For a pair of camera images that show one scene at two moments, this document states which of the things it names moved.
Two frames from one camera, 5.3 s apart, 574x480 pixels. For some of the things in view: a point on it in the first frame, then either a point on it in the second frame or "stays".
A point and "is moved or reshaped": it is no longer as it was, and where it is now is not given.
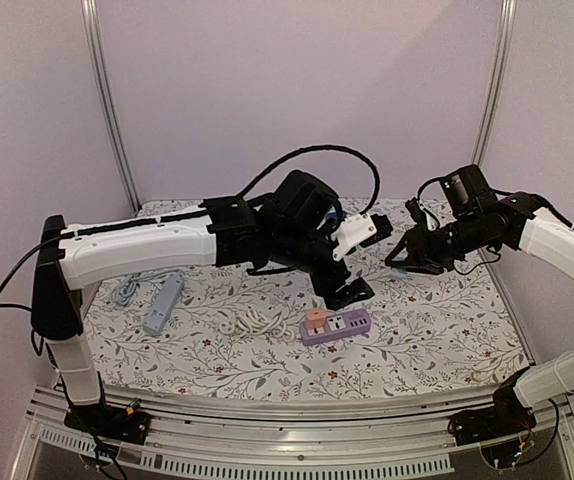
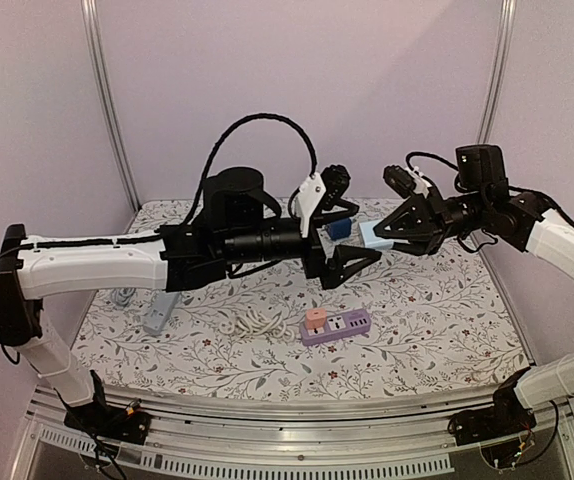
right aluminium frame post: x=498 y=81 stays
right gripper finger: x=389 y=259 to x=414 y=217
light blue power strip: x=164 y=303 stays
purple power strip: x=338 y=325 stays
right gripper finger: x=427 y=267 to x=418 y=247
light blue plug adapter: x=399 y=273 is moved or reshaped
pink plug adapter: x=316 y=318 stays
